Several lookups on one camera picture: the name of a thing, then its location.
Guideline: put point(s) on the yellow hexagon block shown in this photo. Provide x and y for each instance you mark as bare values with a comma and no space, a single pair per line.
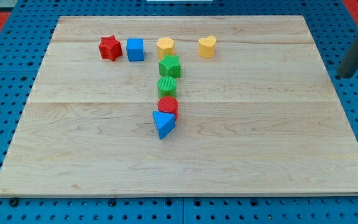
165,46

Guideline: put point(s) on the yellow heart block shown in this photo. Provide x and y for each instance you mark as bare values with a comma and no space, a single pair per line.
206,46

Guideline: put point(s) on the red cylinder block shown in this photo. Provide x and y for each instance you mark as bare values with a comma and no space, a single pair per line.
168,104

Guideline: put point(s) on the blue triangle block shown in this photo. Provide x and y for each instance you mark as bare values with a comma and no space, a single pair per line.
164,123

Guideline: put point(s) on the green star block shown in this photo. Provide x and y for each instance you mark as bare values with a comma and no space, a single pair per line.
170,66

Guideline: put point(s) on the blue cube block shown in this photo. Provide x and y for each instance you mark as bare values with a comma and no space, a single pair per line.
135,50

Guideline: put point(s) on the green cylinder block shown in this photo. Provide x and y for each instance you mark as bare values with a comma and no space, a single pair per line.
167,86

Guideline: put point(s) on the red star block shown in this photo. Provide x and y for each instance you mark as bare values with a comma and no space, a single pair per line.
110,48

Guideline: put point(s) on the wooden board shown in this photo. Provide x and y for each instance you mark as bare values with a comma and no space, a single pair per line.
260,118

